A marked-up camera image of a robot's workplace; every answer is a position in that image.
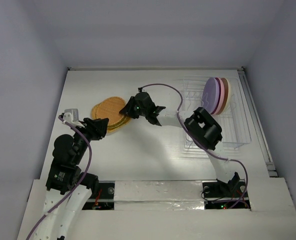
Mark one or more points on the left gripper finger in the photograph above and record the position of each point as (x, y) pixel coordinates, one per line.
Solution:
(101, 125)
(90, 123)

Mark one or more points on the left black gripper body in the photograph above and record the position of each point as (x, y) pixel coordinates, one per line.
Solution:
(83, 145)

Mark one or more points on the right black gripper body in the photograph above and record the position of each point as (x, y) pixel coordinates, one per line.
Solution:
(133, 108)

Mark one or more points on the round green-rim bamboo plate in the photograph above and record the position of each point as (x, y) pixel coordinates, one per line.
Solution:
(124, 121)

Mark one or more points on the square bamboo woven plate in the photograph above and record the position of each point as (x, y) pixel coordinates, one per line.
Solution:
(110, 108)

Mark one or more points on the round orange bamboo plate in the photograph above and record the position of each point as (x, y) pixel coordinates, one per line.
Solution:
(109, 108)

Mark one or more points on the purple plastic plate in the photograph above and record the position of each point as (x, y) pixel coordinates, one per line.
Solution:
(211, 94)

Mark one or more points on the pink plastic plate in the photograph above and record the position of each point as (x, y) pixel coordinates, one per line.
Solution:
(223, 97)

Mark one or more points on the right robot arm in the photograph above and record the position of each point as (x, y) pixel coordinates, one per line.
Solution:
(200, 126)

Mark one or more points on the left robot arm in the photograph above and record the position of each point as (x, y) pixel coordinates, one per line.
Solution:
(67, 186)

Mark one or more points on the cream plastic plate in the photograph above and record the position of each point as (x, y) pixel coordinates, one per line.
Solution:
(229, 91)

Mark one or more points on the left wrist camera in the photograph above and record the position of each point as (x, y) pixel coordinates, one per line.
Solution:
(70, 116)

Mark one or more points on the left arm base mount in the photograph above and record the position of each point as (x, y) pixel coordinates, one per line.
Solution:
(104, 199)

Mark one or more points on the white wire dish rack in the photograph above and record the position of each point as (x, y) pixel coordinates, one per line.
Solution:
(234, 123)

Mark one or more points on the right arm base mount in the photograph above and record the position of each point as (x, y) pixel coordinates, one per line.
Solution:
(218, 195)

